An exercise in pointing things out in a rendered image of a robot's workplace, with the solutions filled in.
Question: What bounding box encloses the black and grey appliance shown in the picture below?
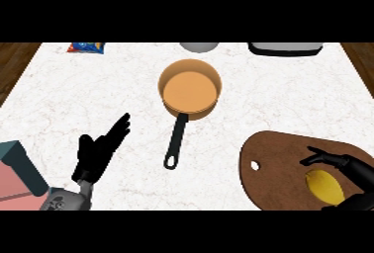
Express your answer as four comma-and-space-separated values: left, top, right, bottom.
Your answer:
246, 42, 325, 57

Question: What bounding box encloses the orange pot with black handle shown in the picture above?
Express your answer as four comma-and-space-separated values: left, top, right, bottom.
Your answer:
156, 58, 223, 171

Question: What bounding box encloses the yellow lemon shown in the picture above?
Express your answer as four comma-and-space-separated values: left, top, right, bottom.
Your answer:
304, 168, 345, 207

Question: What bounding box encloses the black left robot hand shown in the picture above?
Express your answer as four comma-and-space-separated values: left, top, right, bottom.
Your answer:
69, 112, 132, 185

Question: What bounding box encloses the brown wooden cutting board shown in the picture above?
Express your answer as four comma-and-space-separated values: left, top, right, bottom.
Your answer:
237, 129, 374, 211

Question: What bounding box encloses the grey round object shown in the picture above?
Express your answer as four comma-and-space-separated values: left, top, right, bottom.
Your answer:
178, 42, 218, 54

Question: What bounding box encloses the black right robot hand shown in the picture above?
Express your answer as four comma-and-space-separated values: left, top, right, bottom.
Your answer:
298, 145, 374, 211

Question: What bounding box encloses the blue and red snack bag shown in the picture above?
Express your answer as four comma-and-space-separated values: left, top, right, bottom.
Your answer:
64, 42, 106, 55

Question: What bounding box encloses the teal and pink box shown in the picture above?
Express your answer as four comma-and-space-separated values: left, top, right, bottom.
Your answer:
0, 139, 51, 211

